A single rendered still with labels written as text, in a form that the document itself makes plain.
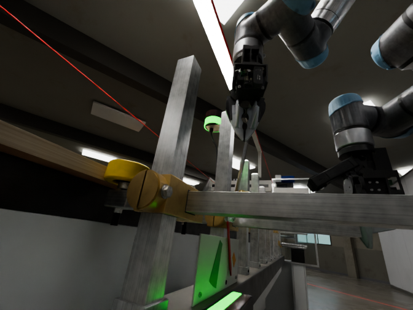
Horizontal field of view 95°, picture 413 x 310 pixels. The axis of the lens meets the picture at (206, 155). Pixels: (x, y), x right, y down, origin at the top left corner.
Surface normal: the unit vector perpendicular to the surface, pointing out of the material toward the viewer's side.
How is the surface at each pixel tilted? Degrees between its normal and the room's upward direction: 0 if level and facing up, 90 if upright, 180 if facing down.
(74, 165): 90
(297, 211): 90
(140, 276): 90
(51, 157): 90
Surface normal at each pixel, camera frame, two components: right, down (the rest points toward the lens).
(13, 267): 0.92, -0.06
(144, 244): -0.38, -0.41
